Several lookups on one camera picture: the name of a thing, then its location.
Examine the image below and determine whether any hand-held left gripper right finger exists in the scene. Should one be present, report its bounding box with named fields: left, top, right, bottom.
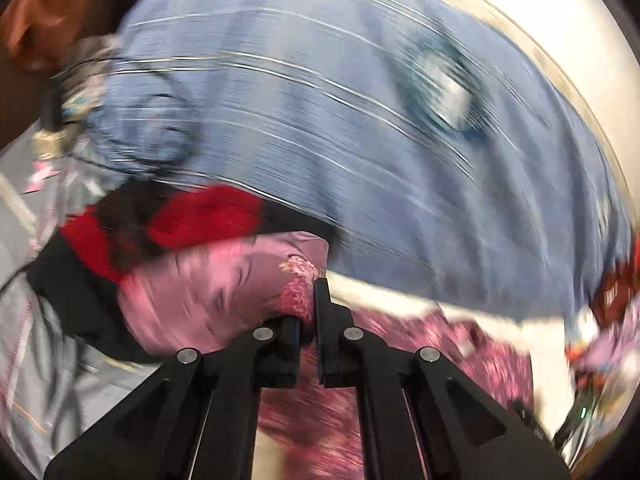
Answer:
left=313, top=277, right=572, bottom=480

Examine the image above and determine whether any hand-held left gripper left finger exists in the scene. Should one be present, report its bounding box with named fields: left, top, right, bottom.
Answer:
left=44, top=315, right=302, bottom=480

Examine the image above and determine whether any purple pink patterned garment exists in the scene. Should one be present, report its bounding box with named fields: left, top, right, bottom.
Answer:
left=117, top=230, right=536, bottom=480

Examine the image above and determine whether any lilac cloth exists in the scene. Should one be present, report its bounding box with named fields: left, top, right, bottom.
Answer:
left=565, top=305, right=640, bottom=376

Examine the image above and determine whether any maroon printed cloth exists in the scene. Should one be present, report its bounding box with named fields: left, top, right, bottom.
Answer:
left=590, top=240, right=640, bottom=326

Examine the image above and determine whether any red and black garment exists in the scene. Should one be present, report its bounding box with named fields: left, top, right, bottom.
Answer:
left=27, top=185, right=271, bottom=366

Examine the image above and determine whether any blue plaid blanket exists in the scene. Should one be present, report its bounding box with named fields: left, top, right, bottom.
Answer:
left=82, top=0, right=633, bottom=321

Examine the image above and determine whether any grey blue bedsheet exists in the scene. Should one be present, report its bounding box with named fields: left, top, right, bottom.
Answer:
left=0, top=125, right=166, bottom=480

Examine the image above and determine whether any pale floral cloth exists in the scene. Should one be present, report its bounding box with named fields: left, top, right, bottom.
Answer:
left=30, top=35, right=126, bottom=161

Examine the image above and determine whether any orange cloth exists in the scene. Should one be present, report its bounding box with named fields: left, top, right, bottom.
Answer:
left=0, top=0, right=146, bottom=71

